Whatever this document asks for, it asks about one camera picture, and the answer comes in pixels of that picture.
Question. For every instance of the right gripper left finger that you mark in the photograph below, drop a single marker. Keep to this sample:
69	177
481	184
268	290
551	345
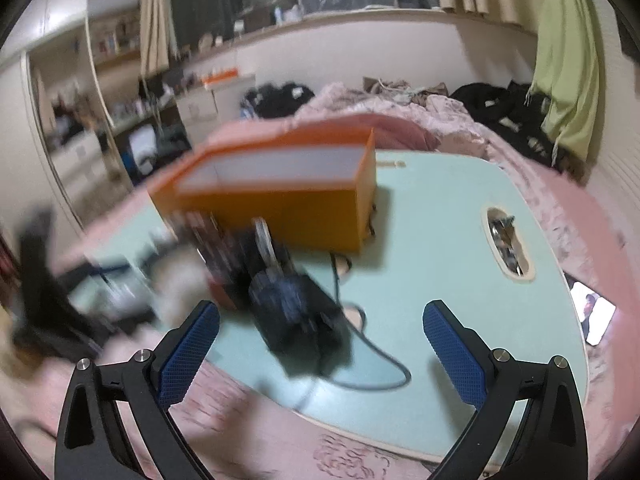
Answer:
92	442

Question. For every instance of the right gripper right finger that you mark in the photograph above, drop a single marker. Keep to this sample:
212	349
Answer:
551	441

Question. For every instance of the black lace fabric bundle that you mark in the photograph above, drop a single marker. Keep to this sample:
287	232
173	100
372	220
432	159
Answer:
302	326

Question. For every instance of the smartphone on bed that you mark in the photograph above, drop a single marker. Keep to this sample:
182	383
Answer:
594	311

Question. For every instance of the dark red small box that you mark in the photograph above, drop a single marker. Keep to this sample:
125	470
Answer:
232	258

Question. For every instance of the orange cardboard box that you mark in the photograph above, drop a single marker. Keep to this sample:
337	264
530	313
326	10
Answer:
314	186

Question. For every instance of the white drawer cabinet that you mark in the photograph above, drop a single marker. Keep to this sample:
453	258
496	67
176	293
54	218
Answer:
205	109

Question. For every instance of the small orange box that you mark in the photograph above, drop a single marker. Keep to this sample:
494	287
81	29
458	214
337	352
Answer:
222	75

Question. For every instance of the black clothes pile left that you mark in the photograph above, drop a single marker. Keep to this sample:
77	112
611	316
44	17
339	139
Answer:
270	102

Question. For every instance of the black clothes pile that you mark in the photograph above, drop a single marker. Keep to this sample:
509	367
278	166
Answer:
516	116
270	102

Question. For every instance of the black clothes pile right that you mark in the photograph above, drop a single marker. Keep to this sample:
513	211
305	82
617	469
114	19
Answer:
516	116

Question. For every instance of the green hanging cloth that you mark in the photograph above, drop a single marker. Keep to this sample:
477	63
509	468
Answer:
567	71

